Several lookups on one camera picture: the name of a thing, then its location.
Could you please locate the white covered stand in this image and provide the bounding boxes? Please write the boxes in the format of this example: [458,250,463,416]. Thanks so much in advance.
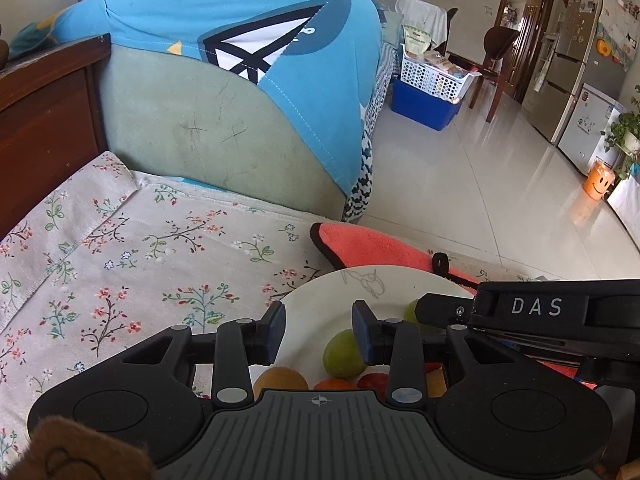
[607,175,640,233]

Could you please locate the white plastic basket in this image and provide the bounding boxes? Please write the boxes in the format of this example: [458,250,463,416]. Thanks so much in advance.
[400,44,482,106]

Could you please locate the dark wooden headboard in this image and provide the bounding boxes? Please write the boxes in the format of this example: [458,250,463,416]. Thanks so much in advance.
[0,34,112,241]

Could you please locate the dark wooden chair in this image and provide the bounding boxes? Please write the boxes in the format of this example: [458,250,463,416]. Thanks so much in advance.
[445,7,460,56]

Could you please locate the white freezer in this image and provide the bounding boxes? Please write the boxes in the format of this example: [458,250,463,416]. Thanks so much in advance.
[557,82,626,176]

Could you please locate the white floral print plate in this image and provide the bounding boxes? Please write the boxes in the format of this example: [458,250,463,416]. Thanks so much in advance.
[247,266,476,401]

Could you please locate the orange smiley cup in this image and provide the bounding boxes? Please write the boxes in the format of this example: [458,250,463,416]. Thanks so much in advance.
[582,157,615,201]

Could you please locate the trailing green houseplant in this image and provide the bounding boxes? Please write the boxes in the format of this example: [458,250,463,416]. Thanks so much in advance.
[602,85,640,181]

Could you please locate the brown wooden door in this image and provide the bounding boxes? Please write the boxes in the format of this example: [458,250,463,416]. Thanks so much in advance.
[492,0,555,106]

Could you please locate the pink cloth with black trim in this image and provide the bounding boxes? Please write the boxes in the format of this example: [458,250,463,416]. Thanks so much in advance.
[310,222,598,391]

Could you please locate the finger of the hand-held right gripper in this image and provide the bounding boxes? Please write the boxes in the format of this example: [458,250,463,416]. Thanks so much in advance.
[414,292,478,328]

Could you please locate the blue printed cushion cover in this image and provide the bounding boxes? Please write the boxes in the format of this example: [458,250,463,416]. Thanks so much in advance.
[10,0,383,196]

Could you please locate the printed white cover cloth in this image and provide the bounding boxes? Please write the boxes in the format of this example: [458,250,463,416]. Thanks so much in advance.
[597,0,640,73]

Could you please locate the blue plastic bin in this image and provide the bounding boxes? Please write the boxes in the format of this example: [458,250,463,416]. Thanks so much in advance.
[390,77,463,132]

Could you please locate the orange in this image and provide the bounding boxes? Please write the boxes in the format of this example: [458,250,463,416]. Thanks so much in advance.
[313,378,358,392]

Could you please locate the white green printed bag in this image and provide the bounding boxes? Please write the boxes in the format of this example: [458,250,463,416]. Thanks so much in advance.
[402,25,433,58]

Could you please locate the brown fuzzy cloth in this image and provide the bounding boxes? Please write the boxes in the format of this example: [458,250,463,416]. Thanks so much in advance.
[10,417,156,480]

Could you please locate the floral tablecloth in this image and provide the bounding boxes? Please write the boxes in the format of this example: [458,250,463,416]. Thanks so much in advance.
[0,150,551,461]

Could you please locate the red cherry tomato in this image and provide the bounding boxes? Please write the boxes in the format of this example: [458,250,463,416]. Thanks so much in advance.
[357,372,390,391]

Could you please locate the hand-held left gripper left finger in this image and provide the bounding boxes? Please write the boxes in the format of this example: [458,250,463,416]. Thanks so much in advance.
[120,301,287,408]

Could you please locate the houndstooth blanket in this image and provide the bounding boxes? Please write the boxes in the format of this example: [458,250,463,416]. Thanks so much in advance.
[342,42,401,223]

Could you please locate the green sofa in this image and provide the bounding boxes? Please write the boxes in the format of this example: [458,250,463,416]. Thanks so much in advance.
[97,42,366,223]

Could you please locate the silver refrigerator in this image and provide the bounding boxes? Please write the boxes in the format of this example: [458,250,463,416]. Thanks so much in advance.
[535,0,640,145]

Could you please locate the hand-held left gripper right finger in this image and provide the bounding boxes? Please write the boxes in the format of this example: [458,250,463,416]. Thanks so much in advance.
[351,300,521,406]

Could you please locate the round-backed wooden chair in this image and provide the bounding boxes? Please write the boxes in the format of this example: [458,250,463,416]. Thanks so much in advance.
[467,26,521,123]

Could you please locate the table with white cloth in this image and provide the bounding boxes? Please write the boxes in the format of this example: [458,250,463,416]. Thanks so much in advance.
[367,0,448,53]

